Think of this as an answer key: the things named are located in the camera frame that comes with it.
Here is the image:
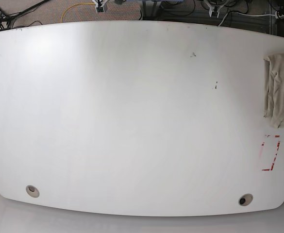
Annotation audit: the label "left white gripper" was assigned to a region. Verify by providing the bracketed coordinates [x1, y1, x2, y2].
[204, 0, 227, 17]

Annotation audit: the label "black tripod stand legs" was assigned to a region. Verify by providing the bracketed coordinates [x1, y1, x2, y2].
[0, 0, 50, 32]

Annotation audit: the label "red tape rectangle marking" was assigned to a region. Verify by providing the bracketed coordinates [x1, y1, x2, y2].
[259, 134, 281, 171]

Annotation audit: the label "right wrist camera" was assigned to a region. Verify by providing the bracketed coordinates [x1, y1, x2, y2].
[96, 5, 107, 13]

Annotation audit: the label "table cable grommet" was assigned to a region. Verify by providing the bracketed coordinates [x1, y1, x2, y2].
[26, 185, 39, 198]
[238, 194, 253, 206]

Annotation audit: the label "white floor cable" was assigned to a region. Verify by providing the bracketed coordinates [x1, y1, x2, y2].
[218, 12, 278, 27]

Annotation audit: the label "right table cable grommet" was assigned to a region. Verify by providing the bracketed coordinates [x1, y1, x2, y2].
[238, 194, 253, 206]

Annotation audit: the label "yellow floor cable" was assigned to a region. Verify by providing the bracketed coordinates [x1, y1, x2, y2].
[61, 0, 98, 23]

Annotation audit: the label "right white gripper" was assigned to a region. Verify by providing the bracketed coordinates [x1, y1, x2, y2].
[92, 0, 109, 7]

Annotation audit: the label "left table cable grommet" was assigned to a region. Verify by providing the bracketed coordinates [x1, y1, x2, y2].
[26, 185, 39, 198]

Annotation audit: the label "beige T-shirt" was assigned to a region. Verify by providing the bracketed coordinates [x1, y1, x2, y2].
[264, 53, 284, 129]

